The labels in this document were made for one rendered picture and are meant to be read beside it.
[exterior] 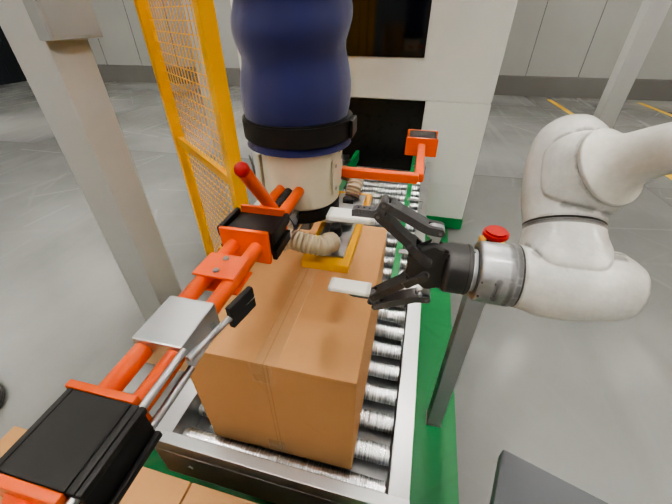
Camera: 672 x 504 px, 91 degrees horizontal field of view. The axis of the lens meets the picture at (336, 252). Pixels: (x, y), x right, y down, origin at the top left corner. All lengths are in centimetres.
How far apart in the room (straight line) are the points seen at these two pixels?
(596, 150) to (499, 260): 17
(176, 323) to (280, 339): 38
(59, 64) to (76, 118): 17
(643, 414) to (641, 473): 32
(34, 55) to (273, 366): 129
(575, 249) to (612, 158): 11
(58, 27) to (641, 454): 271
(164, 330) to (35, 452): 14
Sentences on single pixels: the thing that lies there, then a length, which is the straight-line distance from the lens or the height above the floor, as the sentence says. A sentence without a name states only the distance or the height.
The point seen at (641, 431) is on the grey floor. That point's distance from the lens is 220.
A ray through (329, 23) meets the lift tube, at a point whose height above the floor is 152.
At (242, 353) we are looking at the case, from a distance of 76.
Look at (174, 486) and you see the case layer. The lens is 113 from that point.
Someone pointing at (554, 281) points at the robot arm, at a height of 126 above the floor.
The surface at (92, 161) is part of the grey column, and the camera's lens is 162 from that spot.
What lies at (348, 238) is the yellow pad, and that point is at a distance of 73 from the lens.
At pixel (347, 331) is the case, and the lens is 77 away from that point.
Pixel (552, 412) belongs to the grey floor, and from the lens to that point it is 203.
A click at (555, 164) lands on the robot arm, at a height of 137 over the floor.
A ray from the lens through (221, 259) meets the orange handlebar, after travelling 50.
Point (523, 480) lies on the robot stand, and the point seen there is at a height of 75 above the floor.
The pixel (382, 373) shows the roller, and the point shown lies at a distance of 121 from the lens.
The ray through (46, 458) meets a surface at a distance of 37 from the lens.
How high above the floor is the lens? 154
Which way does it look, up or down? 36 degrees down
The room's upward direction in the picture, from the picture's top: straight up
